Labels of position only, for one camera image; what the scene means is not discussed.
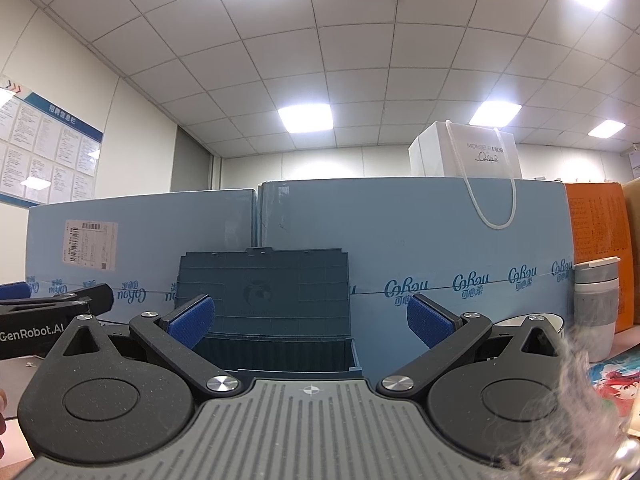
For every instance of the large light blue carton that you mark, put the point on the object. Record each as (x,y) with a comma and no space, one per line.
(400,240)

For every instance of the white paper bag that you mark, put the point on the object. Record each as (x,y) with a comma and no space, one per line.
(455,152)

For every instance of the dark blue lidded storage box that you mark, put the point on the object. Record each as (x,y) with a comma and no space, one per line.
(265,285)

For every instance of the white patterned bowl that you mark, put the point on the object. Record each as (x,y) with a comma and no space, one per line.
(510,321)

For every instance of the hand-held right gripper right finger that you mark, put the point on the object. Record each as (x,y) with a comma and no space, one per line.
(430,324)

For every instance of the wall notice board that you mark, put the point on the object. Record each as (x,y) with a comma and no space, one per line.
(45,150)

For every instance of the light blue carton with label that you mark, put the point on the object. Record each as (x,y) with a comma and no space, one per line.
(165,240)

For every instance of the colourful printed mat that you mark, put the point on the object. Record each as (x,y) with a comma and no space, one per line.
(612,385)

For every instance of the orange box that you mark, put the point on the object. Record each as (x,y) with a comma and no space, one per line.
(597,220)

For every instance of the person's left hand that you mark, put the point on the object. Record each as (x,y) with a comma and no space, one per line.
(2,397)

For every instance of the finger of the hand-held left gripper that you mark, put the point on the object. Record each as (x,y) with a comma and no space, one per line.
(95,296)
(14,291)

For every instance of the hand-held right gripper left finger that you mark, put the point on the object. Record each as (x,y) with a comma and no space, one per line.
(192,321)

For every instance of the grey fur trim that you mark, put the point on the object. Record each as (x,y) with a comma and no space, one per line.
(585,420)

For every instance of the white and grey cup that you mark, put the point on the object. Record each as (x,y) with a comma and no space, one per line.
(597,310)

